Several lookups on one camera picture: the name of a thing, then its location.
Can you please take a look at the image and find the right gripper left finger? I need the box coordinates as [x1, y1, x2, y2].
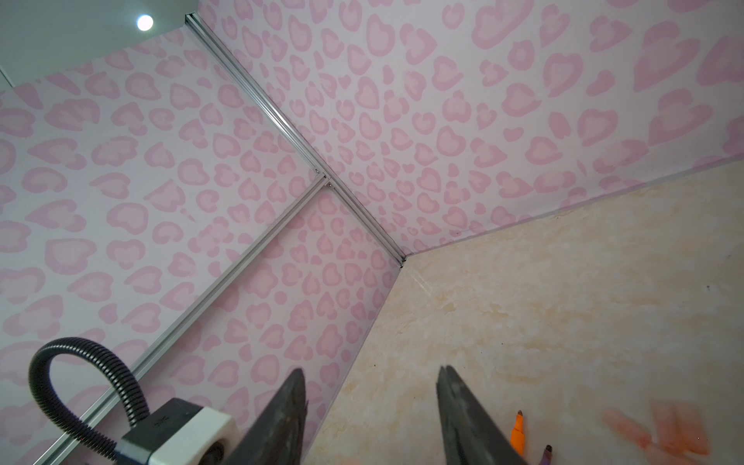
[223, 368, 307, 465]

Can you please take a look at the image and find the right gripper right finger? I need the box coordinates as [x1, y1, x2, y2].
[436, 365, 526, 465]

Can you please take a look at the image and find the orange pen far left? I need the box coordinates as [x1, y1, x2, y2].
[510, 410, 526, 457]

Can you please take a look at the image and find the purple pen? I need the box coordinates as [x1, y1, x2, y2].
[540, 445, 553, 465]

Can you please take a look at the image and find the left corner aluminium profile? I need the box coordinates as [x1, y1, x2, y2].
[185, 13, 406, 267]

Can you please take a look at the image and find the diagonal aluminium wall profile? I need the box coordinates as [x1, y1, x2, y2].
[31, 170, 331, 465]

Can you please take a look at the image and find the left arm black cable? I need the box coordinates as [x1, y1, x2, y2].
[27, 336, 151, 446]

